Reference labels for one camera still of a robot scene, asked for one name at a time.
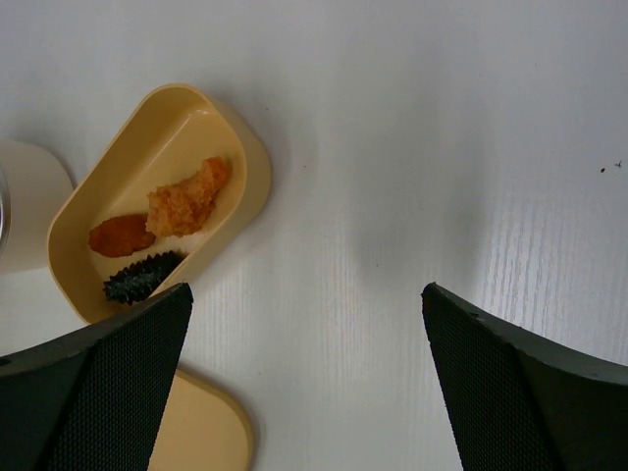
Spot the beige oval lunch box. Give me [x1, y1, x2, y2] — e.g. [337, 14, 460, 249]
[47, 83, 272, 324]

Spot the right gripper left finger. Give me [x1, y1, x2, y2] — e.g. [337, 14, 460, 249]
[1, 284, 192, 470]

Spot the black spiky food piece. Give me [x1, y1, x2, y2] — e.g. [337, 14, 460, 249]
[103, 251, 184, 305]

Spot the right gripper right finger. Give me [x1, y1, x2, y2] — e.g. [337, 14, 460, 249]
[422, 283, 627, 470]

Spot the orange fried food piece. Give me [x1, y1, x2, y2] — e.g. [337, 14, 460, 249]
[146, 156, 231, 237]

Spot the red-brown sausage food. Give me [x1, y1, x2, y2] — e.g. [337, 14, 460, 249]
[88, 213, 156, 258]

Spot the round metal-lined container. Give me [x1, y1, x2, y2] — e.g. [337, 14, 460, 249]
[1, 138, 73, 275]

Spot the beige oval lunch box lid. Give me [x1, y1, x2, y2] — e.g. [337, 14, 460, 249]
[149, 369, 255, 471]

